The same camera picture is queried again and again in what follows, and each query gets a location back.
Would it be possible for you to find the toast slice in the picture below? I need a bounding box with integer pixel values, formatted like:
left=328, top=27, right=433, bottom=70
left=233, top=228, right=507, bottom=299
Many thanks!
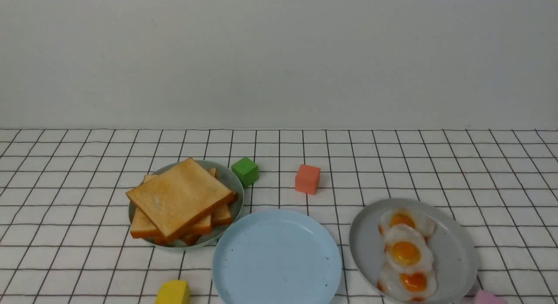
left=152, top=234, right=202, bottom=246
left=126, top=171, right=228, bottom=242
left=127, top=158, right=238, bottom=245
left=211, top=190, right=238, bottom=227

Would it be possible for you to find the fried egg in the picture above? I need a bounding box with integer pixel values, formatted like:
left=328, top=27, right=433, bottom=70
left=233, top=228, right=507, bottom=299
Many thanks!
left=383, top=224, right=434, bottom=274
left=377, top=263, right=438, bottom=303
left=378, top=207, right=436, bottom=240

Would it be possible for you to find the green cube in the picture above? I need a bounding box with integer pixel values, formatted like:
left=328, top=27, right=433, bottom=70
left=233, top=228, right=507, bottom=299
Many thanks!
left=231, top=157, right=259, bottom=188

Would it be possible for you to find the orange cube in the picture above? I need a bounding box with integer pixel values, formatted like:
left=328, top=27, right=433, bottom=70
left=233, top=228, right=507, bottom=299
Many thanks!
left=294, top=164, right=321, bottom=195

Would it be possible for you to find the light blue plate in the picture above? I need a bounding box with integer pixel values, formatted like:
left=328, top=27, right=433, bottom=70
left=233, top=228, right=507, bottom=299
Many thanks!
left=212, top=209, right=343, bottom=304

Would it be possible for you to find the yellow block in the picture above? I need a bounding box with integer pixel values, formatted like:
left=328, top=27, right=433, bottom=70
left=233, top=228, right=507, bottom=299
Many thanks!
left=155, top=280, right=191, bottom=304

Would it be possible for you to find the grey plate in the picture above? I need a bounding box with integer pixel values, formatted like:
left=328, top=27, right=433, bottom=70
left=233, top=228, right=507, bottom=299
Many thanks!
left=349, top=198, right=478, bottom=304

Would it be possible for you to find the pink block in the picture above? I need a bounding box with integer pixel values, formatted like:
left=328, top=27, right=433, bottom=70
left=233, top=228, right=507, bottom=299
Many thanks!
left=473, top=290, right=508, bottom=304

